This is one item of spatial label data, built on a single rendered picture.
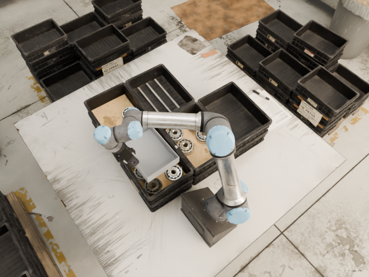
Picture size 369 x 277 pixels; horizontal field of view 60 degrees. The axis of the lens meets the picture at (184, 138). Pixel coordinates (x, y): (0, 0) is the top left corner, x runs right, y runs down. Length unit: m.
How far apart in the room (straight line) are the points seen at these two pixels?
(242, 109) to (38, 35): 2.07
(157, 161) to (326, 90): 1.74
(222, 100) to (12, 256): 1.70
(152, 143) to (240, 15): 2.79
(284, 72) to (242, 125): 1.12
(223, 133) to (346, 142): 2.16
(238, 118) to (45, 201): 1.72
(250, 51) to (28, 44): 2.09
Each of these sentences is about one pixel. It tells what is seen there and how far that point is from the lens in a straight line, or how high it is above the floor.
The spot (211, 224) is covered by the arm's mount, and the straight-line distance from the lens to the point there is 1.72.
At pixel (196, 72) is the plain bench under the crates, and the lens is 2.55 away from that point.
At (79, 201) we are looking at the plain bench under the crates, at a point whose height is 0.70.
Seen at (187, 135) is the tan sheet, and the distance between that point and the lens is 2.04.
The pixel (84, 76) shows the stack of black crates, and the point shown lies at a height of 0.27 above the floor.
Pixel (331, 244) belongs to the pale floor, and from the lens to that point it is 2.88.
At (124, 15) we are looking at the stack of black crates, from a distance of 3.37.
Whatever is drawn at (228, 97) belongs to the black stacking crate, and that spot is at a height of 0.83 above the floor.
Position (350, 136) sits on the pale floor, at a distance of 3.42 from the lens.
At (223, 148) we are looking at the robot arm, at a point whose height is 1.39.
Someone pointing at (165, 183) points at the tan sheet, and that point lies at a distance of 1.89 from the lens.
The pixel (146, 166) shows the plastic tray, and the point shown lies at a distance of 1.69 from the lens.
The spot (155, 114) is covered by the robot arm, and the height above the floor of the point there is 1.36.
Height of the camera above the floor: 2.56
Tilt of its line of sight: 58 degrees down
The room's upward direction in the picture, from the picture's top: 2 degrees clockwise
